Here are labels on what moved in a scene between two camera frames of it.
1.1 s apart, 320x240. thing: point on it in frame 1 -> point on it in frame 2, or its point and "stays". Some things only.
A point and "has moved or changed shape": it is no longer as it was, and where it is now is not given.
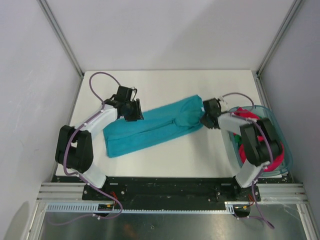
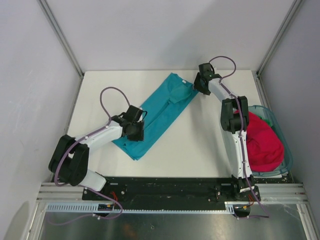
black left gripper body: x=131 y=112 -> x=137 y=134
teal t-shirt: x=122 y=136 has moved or changed shape
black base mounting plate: x=111 y=193 stays
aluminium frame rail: x=61 y=192 stays
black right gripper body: x=205 y=120 -> x=198 y=85
